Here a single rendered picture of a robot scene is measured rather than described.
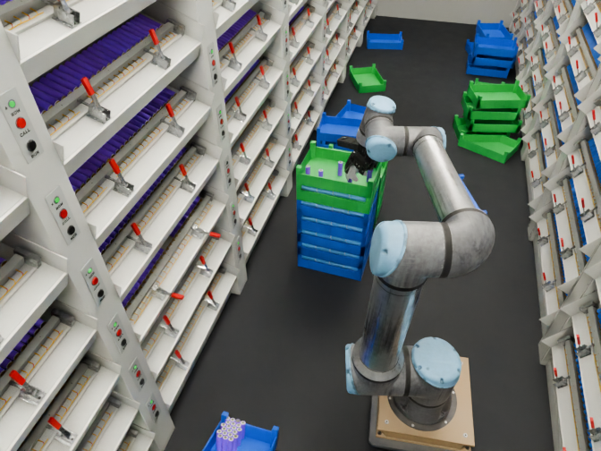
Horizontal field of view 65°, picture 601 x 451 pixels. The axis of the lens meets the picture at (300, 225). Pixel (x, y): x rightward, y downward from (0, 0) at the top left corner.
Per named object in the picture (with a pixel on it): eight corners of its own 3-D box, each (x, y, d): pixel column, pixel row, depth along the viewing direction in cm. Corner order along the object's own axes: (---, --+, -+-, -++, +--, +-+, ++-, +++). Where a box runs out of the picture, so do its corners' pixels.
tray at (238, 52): (278, 35, 196) (289, 4, 186) (220, 103, 153) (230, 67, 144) (234, 12, 195) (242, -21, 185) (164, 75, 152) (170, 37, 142)
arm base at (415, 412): (449, 374, 162) (456, 361, 155) (451, 429, 150) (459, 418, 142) (393, 364, 165) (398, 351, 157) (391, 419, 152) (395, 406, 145)
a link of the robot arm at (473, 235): (519, 244, 89) (443, 118, 146) (452, 242, 89) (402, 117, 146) (503, 291, 95) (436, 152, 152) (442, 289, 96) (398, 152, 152)
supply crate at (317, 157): (381, 168, 192) (383, 152, 187) (370, 199, 178) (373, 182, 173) (311, 156, 199) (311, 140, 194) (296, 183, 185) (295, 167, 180)
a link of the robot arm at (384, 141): (406, 142, 138) (402, 114, 145) (367, 141, 139) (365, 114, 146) (402, 165, 146) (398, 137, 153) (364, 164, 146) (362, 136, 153)
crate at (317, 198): (379, 184, 198) (381, 168, 192) (368, 215, 184) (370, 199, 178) (310, 171, 205) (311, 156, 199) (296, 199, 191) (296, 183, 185)
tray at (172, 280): (223, 212, 173) (229, 195, 167) (137, 350, 131) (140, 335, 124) (173, 188, 172) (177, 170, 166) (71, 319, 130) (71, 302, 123)
